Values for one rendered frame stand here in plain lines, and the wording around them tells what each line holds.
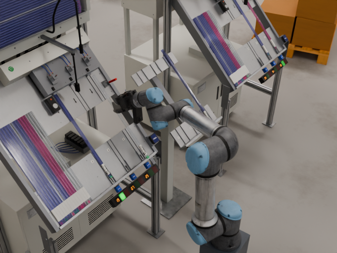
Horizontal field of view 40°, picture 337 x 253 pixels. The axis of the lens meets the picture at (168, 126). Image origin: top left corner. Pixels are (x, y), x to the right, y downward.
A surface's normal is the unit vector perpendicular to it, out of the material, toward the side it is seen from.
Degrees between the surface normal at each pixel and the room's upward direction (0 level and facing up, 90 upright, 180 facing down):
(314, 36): 90
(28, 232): 90
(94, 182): 45
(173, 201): 0
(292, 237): 0
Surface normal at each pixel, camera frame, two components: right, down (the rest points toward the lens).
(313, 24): -0.35, 0.58
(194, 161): -0.84, 0.22
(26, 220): 0.78, 0.40
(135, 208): 0.01, -0.78
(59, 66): 0.55, -0.27
